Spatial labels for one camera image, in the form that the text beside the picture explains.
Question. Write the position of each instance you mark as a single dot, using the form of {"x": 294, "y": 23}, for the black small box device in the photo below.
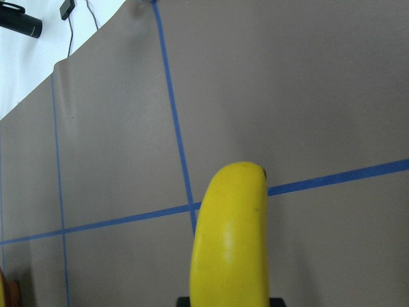
{"x": 66, "y": 8}

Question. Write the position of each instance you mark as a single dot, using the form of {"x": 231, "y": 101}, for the yellow banana basket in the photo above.
{"x": 229, "y": 265}

